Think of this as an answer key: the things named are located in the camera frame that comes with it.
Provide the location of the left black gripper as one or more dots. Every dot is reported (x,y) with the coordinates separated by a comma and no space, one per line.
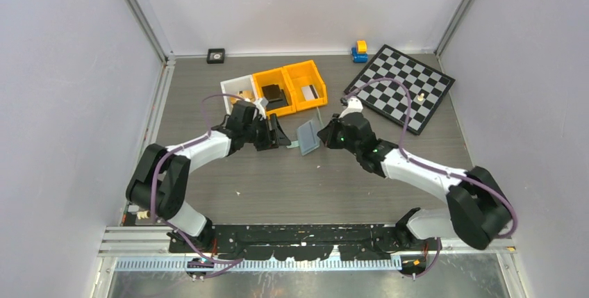
(273,138)

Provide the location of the black white chessboard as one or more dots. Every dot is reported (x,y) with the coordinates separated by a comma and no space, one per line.
(390,83)

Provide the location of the right orange storage bin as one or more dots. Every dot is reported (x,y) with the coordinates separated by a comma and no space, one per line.
(306,73)

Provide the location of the white card with stripe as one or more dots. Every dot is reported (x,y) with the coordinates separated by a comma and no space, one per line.
(309,92)

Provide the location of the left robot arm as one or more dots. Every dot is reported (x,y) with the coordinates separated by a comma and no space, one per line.
(160,180)

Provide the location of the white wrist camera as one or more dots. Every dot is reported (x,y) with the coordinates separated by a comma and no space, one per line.
(352,105)
(260,107)

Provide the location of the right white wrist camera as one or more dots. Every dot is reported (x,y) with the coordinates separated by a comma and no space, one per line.
(352,105)

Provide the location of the small black square box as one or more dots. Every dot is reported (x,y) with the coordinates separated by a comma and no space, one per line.
(216,56)

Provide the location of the middle orange storage bin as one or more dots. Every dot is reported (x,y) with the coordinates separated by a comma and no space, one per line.
(280,77)

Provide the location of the black wallet in bin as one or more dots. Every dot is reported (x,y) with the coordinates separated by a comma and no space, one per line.
(275,95)

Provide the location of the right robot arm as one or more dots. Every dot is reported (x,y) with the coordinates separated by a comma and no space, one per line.
(478,210)

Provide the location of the brown cards in white bin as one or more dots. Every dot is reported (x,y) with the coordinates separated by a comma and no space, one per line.
(247,95)

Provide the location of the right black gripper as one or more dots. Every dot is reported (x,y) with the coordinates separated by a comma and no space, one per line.
(328,134)

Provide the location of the white storage bin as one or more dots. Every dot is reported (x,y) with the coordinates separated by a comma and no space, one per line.
(234,85)

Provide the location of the cream chess piece on rail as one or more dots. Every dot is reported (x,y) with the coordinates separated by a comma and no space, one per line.
(143,215)

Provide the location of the orange storage bin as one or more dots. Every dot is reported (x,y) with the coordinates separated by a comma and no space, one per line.
(306,73)
(280,77)

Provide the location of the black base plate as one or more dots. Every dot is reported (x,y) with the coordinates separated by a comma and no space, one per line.
(301,242)

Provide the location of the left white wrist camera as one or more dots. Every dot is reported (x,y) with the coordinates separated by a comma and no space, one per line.
(260,107)

